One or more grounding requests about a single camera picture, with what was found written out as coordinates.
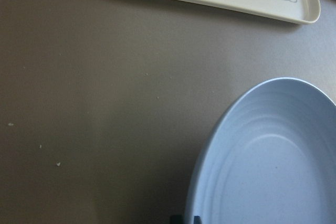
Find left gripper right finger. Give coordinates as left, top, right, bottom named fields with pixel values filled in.
left=193, top=216, right=202, bottom=224

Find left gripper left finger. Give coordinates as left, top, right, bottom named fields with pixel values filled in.
left=170, top=215, right=183, bottom=224

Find blue plate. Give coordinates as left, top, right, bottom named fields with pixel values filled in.
left=184, top=78, right=335, bottom=223

